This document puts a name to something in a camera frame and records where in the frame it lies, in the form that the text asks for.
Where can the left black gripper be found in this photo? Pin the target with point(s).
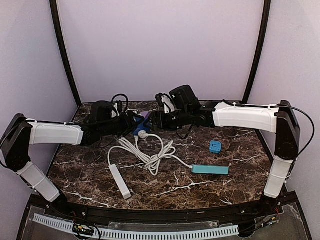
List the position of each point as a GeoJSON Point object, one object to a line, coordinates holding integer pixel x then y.
{"type": "Point", "coordinates": [129, 121]}

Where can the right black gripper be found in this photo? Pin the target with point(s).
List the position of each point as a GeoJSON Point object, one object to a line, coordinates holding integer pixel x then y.
{"type": "Point", "coordinates": [158, 120]}

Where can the dark blue cube socket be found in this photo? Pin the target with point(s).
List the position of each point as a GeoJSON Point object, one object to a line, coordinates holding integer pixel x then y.
{"type": "Point", "coordinates": [140, 127]}

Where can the light blue plug adapter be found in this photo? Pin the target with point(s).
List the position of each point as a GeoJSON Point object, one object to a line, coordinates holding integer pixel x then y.
{"type": "Point", "coordinates": [215, 146]}

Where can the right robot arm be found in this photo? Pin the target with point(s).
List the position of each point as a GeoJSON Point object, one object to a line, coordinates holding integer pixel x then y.
{"type": "Point", "coordinates": [278, 119]}

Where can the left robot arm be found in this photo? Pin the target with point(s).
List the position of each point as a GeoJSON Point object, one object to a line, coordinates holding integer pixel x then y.
{"type": "Point", "coordinates": [24, 132]}

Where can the purple power strip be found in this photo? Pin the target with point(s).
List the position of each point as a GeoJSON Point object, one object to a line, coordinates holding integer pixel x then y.
{"type": "Point", "coordinates": [145, 114]}

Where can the teal power strip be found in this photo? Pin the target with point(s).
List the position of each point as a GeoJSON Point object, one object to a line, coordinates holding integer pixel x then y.
{"type": "Point", "coordinates": [210, 169]}

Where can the white power strip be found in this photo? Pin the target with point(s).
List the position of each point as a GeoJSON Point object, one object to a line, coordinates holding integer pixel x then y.
{"type": "Point", "coordinates": [120, 182]}

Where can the left circuit board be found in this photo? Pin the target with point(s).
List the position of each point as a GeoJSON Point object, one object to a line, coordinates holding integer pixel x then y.
{"type": "Point", "coordinates": [82, 229]}

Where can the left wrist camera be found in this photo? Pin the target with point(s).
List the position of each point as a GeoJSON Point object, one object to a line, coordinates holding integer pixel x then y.
{"type": "Point", "coordinates": [102, 111]}

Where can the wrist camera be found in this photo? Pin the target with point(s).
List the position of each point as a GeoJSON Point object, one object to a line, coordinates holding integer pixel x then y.
{"type": "Point", "coordinates": [184, 98]}
{"type": "Point", "coordinates": [102, 111]}

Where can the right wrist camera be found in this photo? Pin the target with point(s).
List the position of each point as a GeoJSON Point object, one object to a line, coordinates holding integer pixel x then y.
{"type": "Point", "coordinates": [184, 98]}

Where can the black front rail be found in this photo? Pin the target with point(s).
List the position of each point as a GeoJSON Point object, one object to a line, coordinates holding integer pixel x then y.
{"type": "Point", "coordinates": [239, 213]}

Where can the white slotted cable duct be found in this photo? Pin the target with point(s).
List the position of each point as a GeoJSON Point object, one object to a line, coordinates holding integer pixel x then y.
{"type": "Point", "coordinates": [128, 231]}

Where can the left black frame post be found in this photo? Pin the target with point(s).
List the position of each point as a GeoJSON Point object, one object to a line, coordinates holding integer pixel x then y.
{"type": "Point", "coordinates": [63, 51]}

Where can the black frame post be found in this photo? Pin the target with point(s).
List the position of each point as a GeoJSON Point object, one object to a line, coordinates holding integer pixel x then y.
{"type": "Point", "coordinates": [63, 51]}
{"type": "Point", "coordinates": [258, 50]}

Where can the right black frame post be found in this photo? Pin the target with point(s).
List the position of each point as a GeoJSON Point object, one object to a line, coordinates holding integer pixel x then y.
{"type": "Point", "coordinates": [258, 50]}

